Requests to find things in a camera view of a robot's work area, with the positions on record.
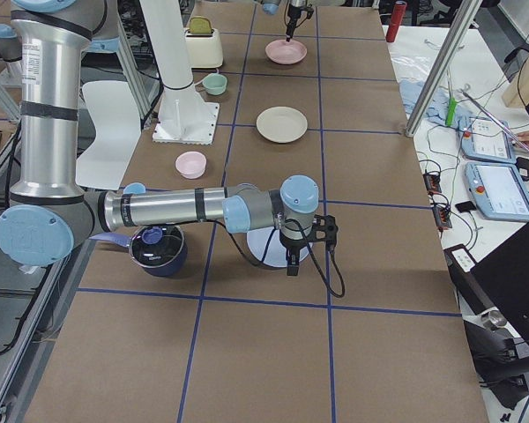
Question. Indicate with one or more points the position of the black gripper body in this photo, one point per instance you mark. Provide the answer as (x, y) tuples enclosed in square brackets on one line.
[(290, 243), (294, 13)]

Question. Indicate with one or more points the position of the pink plate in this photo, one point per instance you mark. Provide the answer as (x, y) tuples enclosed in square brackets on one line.
[(286, 52)]

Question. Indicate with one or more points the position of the blue plate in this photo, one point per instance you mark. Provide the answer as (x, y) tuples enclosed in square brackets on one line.
[(265, 245)]

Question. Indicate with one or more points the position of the cream toaster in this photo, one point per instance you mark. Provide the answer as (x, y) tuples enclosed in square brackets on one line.
[(203, 43)]

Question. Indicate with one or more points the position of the green bowl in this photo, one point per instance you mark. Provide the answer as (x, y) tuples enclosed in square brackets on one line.
[(215, 84)]

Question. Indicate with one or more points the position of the beige plate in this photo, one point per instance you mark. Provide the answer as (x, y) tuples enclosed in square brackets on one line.
[(282, 124)]

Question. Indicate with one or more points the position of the red cylinder bottle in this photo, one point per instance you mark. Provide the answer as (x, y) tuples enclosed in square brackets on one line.
[(397, 15)]

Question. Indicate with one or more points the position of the dark blue pot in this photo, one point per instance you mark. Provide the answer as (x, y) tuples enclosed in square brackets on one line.
[(160, 250)]

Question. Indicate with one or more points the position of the pink bowl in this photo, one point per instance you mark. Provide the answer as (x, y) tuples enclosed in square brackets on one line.
[(191, 164)]

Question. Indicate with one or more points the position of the light blue shirt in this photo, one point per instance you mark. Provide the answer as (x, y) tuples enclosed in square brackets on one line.
[(438, 109)]

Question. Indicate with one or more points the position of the white curved plastic sheet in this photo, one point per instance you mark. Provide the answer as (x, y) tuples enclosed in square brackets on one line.
[(117, 125)]

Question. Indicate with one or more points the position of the near teach pendant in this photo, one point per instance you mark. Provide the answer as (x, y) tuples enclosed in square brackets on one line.
[(498, 191)]

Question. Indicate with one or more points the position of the teach pendant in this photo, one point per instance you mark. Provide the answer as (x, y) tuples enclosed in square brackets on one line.
[(498, 191), (483, 140)]

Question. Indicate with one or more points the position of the black laptop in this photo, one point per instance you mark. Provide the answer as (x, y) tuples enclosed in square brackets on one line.
[(500, 279)]

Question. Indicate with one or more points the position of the far teach pendant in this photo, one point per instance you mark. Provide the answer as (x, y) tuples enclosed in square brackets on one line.
[(483, 140)]

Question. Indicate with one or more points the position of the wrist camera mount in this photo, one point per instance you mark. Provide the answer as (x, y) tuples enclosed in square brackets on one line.
[(325, 229)]

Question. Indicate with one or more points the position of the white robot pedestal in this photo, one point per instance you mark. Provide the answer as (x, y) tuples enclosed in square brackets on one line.
[(183, 117)]

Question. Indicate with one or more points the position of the aluminium frame post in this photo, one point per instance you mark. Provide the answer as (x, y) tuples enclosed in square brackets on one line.
[(455, 35)]

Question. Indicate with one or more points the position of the green handled grabber tool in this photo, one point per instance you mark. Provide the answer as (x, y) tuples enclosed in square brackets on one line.
[(502, 125)]

